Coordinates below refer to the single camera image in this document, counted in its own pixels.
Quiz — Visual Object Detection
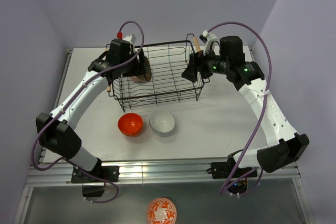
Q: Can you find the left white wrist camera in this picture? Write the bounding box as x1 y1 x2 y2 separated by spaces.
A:
122 34 137 51

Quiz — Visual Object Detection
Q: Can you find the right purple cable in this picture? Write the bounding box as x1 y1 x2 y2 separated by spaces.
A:
207 22 271 196

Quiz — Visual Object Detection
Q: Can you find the purple cable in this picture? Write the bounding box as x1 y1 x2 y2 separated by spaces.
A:
207 22 271 196
28 20 145 204

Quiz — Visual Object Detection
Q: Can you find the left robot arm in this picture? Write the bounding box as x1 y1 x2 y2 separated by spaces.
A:
36 35 144 182

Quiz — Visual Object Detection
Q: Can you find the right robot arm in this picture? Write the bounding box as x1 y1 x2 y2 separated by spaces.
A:
182 31 310 177

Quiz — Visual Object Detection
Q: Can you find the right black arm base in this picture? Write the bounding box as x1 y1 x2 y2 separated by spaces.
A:
206 161 258 195

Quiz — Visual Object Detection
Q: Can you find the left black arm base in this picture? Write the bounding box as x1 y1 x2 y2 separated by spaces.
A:
70 166 119 201

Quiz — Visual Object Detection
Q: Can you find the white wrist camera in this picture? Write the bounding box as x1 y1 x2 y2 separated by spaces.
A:
122 34 137 51
199 30 218 55

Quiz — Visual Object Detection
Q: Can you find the black wire dish rack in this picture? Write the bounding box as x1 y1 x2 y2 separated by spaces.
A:
107 33 210 111

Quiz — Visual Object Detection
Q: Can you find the brown bowl beige inside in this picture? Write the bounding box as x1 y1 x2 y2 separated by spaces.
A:
137 57 152 83

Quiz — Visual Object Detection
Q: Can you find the black white patterned bowl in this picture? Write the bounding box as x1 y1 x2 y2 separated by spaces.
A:
130 76 143 83

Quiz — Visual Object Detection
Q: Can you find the orange white patterned bowl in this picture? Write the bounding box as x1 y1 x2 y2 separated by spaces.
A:
146 197 177 224

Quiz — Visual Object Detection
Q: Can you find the aluminium mounting rail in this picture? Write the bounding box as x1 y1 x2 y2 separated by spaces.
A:
24 157 301 188

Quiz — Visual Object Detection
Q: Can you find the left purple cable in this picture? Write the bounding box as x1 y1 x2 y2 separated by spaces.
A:
28 20 145 204

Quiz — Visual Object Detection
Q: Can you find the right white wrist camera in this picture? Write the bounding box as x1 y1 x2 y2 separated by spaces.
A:
199 30 218 55

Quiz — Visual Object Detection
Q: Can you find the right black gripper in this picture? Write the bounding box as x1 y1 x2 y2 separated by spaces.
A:
181 46 230 82

